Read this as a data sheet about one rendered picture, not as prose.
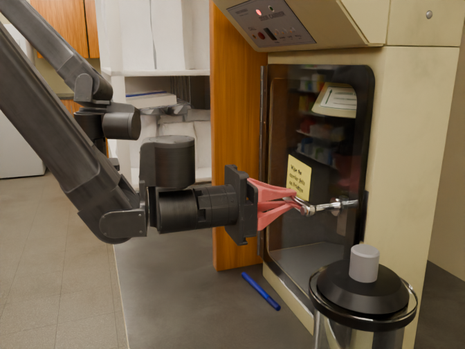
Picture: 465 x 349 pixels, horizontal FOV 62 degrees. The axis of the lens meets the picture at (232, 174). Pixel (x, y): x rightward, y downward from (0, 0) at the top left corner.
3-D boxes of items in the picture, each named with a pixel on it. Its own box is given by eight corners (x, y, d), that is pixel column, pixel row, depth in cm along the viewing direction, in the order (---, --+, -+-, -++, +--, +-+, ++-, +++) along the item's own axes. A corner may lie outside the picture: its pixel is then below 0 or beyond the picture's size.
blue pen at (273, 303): (241, 272, 85) (276, 307, 73) (245, 271, 86) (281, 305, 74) (241, 276, 85) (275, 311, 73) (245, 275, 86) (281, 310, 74)
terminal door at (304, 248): (263, 256, 84) (267, 63, 73) (347, 352, 56) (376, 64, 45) (259, 257, 84) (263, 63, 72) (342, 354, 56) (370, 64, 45)
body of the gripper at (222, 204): (252, 174, 51) (198, 179, 49) (251, 245, 54) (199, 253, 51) (236, 163, 57) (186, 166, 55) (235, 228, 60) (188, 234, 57)
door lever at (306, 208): (306, 197, 62) (307, 181, 61) (341, 218, 53) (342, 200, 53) (275, 201, 60) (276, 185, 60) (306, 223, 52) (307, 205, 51)
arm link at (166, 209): (147, 225, 54) (153, 242, 49) (144, 178, 53) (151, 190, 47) (195, 219, 57) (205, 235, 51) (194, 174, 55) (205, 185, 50)
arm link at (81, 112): (81, 105, 81) (67, 109, 75) (113, 106, 80) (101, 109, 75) (84, 138, 83) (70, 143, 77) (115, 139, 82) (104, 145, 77)
